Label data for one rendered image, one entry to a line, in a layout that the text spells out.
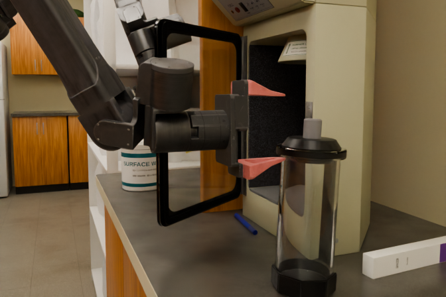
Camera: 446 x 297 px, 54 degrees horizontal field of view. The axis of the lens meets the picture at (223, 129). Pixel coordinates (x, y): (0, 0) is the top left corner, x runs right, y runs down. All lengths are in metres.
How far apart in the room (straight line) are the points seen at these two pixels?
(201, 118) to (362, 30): 0.40
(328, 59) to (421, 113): 0.45
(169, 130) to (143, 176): 0.82
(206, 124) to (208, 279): 0.29
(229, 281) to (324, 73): 0.40
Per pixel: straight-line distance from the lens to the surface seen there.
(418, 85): 1.23
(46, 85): 6.25
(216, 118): 0.61
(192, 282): 0.77
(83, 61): 0.60
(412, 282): 0.83
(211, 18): 1.13
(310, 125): 0.69
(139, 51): 0.96
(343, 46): 0.85
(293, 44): 0.94
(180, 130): 0.59
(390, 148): 1.31
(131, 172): 1.40
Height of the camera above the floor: 1.26
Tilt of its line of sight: 5 degrees down
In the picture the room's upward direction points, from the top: straight up
